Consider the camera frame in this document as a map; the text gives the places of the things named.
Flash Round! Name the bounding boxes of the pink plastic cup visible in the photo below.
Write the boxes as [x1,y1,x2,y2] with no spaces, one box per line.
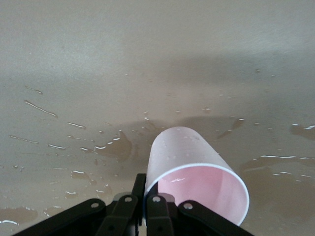
[145,126,250,227]

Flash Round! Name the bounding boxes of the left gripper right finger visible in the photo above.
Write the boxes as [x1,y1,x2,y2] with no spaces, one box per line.
[146,195,250,236]

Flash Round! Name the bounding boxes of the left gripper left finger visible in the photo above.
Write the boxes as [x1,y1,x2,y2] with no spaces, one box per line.
[14,173,147,236]

